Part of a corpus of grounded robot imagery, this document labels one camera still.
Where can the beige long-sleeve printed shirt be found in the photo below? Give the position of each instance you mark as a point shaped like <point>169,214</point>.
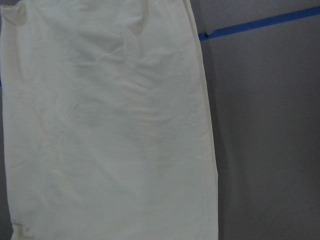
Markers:
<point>106,121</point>

